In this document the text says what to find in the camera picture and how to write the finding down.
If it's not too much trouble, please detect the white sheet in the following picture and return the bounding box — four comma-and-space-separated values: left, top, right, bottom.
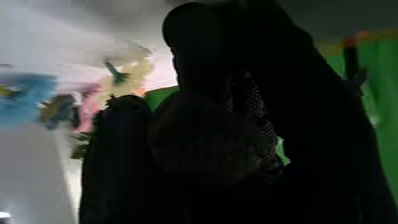
0, 0, 182, 224

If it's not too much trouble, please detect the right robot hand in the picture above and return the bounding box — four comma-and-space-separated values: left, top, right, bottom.
79, 0, 398, 224

